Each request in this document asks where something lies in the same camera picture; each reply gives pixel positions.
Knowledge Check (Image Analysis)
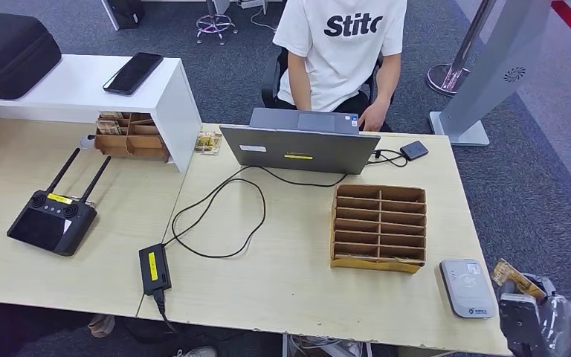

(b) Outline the small black external drive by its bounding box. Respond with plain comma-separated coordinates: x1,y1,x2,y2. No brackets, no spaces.
399,140,429,162

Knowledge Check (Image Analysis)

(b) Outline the black laptop power cable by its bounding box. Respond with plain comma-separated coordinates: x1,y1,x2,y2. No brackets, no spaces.
163,164,350,260

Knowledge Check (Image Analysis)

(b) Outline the chrome stool base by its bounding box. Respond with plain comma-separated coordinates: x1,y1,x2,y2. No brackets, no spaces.
196,0,239,46

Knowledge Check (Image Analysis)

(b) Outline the white sneaker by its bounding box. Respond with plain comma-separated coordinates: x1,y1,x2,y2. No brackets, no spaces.
174,345,218,357
88,315,117,339

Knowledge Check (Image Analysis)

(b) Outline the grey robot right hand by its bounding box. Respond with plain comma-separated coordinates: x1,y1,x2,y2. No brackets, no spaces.
497,273,571,357

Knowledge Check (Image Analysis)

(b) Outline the brown compartment box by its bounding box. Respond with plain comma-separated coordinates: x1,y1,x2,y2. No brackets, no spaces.
93,111,171,163

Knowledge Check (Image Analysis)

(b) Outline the white floor cable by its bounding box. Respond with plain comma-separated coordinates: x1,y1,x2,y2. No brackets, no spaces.
250,5,279,33

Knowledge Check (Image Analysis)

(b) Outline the brown slotted card organiser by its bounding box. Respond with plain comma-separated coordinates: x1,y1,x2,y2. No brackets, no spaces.
329,184,428,274

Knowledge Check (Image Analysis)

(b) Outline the black remote controller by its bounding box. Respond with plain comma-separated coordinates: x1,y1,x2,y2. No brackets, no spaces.
7,147,112,257

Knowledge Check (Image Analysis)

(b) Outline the black carrying case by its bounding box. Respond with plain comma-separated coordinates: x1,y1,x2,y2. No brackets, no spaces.
0,10,63,106

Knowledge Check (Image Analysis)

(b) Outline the person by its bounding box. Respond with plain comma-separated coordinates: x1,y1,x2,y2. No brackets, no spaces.
271,0,409,133

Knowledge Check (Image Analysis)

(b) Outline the white cable bundle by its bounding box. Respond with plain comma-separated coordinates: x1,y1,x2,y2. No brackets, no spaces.
288,335,365,357

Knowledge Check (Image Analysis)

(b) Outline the black power adapter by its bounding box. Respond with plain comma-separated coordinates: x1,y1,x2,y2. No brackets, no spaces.
138,242,172,297

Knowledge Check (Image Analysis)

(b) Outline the black drive cable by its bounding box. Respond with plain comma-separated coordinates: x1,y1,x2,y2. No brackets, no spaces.
367,147,410,169

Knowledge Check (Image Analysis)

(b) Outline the black office chair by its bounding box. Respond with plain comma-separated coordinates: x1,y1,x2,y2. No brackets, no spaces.
260,46,395,134

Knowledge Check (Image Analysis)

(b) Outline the grey laptop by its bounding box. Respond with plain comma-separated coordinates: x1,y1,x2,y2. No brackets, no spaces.
219,107,381,176

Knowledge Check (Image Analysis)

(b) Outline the person's left hand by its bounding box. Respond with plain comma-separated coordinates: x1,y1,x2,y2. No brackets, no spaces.
358,100,391,133

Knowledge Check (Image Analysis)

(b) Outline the black mains cord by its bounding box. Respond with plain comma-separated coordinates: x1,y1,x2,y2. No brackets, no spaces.
153,288,178,333

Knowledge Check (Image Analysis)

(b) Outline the chrome stanchion post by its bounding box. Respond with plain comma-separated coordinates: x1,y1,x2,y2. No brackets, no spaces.
427,0,497,97

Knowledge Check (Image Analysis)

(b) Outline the black smartphone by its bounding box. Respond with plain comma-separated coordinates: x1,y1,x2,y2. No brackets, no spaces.
102,52,164,96

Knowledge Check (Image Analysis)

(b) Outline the white card reader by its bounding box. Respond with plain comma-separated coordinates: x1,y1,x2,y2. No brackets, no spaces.
439,258,497,320

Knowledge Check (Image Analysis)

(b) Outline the black computer tower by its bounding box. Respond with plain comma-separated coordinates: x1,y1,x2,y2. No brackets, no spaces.
103,0,146,30

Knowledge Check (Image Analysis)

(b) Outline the silver kiosk stand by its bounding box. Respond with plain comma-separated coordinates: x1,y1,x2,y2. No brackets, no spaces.
429,0,552,147

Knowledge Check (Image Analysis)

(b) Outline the white desk shelf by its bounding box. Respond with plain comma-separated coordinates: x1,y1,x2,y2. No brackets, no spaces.
0,54,203,173

